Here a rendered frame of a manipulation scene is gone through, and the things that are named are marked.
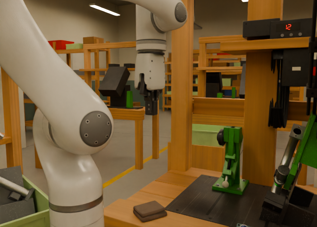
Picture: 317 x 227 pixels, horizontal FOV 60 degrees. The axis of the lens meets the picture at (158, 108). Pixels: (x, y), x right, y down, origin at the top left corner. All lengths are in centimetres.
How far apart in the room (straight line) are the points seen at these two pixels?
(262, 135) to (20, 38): 110
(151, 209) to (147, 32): 60
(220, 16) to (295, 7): 259
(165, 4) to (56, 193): 48
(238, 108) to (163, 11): 89
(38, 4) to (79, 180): 922
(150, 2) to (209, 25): 1085
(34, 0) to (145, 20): 896
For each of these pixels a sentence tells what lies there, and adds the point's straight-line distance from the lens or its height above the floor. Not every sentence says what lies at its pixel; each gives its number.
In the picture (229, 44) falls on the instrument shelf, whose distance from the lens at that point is 126.
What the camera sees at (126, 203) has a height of 90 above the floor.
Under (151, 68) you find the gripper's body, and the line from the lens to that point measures 74.
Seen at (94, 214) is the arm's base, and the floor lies 109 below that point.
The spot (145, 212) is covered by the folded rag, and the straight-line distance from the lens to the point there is 100.
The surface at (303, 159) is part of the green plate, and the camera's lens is 100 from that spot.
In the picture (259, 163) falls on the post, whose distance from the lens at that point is 140.
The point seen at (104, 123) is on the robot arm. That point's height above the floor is 130.
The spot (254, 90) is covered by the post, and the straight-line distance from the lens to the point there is 135.
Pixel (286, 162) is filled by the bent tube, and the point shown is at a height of 107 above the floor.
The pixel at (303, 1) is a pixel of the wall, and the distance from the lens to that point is 1130.
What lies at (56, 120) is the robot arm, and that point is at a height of 131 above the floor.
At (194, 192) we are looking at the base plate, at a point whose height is 90.
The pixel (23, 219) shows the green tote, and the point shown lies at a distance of 99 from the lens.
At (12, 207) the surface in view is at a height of 92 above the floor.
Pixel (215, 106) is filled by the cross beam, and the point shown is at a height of 123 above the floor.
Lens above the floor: 139
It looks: 6 degrees down
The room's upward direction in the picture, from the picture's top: straight up
